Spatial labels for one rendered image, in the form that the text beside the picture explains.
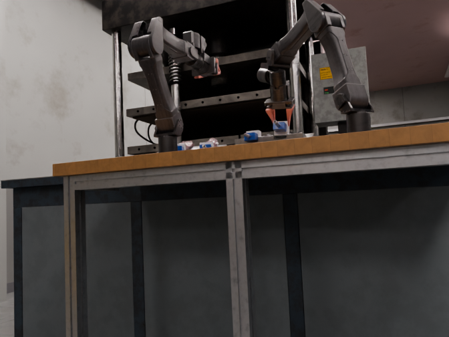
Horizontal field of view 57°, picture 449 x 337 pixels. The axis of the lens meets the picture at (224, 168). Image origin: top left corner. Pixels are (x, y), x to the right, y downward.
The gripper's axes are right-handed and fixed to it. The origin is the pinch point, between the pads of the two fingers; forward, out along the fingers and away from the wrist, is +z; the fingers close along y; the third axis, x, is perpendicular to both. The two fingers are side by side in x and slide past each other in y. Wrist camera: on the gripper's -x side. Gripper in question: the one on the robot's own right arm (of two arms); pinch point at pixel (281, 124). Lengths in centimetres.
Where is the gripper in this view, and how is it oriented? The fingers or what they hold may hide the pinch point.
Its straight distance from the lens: 155.2
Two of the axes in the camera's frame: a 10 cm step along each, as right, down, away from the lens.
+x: -3.1, 3.9, -8.7
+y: -9.4, 0.0, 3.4
